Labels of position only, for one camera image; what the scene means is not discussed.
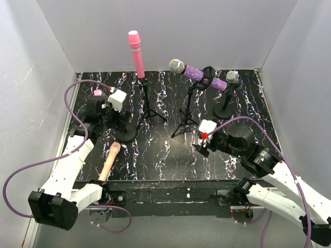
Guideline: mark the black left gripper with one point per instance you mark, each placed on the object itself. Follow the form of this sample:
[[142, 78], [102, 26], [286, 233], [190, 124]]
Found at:
[[121, 123]]

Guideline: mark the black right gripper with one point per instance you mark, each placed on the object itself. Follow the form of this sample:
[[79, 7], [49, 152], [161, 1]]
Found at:
[[202, 150]]

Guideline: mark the black round-base mic stand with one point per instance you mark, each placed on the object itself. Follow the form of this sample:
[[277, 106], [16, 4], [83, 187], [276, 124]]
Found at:
[[125, 132]]

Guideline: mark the peach toy microphone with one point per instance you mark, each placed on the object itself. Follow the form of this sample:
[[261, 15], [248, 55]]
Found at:
[[113, 152]]

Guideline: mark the black tripod mic stand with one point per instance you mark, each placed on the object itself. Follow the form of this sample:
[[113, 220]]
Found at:
[[148, 112]]

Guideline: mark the pink toy microphone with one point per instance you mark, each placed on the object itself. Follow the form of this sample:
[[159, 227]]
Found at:
[[135, 45]]

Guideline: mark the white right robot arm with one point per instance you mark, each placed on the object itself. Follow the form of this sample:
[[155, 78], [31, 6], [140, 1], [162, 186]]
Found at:
[[299, 203]]

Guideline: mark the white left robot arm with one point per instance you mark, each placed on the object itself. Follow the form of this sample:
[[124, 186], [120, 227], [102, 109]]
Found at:
[[55, 204]]

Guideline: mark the small black round-base stand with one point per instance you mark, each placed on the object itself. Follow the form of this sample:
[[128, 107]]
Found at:
[[224, 109]]

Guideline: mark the purple glitter microphone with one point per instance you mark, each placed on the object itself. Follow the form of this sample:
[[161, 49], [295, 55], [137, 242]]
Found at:
[[206, 77]]

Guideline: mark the small silver-head microphone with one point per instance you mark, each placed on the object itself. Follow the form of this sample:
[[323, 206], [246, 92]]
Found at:
[[233, 78]]

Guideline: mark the pink box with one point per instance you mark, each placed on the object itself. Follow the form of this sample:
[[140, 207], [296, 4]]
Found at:
[[98, 92]]

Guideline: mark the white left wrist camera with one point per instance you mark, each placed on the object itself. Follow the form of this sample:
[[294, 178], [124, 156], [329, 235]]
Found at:
[[117, 99]]

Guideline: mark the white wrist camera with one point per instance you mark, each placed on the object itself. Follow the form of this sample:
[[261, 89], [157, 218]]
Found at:
[[205, 127], [117, 99]]

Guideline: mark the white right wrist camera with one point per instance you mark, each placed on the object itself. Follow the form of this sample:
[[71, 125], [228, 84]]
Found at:
[[205, 127]]

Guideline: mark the aluminium rail frame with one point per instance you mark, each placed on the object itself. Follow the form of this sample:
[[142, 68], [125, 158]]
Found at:
[[158, 172]]

